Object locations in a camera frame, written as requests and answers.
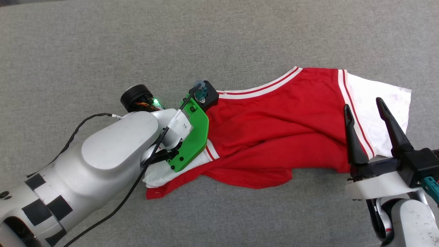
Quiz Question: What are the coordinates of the red and white shirt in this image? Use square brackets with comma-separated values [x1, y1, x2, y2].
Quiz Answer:
[142, 67, 412, 200]

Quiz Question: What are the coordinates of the long black arm cable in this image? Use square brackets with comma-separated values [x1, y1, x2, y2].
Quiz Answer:
[63, 84, 203, 247]

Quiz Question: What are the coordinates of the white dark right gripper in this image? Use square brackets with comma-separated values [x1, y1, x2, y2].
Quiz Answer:
[344, 97, 423, 201]

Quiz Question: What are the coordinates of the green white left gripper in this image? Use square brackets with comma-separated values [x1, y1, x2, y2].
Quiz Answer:
[164, 93, 209, 173]

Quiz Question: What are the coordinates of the grey fabric sofa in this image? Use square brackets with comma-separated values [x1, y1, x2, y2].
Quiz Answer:
[0, 0, 439, 247]

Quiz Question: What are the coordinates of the short black arm cable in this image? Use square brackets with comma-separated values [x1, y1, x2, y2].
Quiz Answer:
[26, 113, 123, 178]

